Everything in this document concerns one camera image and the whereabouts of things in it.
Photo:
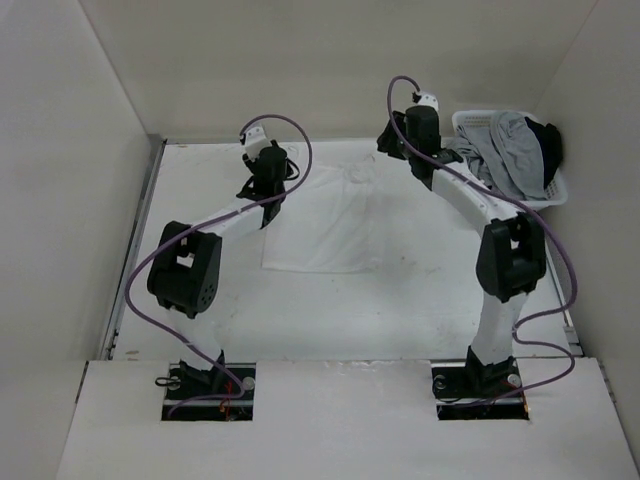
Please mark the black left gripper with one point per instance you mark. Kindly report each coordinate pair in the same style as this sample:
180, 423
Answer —
251, 163

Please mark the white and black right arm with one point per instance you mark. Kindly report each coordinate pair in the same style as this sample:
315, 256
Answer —
510, 262

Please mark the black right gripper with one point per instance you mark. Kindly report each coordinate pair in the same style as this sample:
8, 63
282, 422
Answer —
386, 141

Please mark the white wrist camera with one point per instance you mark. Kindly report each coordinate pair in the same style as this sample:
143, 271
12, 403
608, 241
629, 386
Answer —
254, 140
423, 98

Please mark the white plastic laundry basket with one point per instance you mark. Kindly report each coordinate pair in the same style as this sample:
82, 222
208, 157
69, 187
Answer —
512, 153

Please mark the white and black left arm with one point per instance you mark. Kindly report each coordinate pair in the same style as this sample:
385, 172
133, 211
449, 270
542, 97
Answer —
185, 267

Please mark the black tank top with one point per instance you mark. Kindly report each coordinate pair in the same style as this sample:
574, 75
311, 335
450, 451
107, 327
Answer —
551, 145

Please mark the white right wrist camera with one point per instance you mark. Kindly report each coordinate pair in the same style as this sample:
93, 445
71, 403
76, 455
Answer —
423, 98

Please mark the white tank top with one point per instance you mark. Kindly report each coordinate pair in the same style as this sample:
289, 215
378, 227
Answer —
330, 224

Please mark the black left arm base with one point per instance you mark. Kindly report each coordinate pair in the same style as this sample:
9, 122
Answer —
192, 395

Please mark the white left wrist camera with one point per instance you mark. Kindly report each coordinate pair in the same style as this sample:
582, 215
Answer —
254, 140

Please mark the grey tank top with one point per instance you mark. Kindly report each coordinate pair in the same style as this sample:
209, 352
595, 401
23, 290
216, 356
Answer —
501, 151

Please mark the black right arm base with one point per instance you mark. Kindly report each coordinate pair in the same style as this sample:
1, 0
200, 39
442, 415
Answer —
469, 390

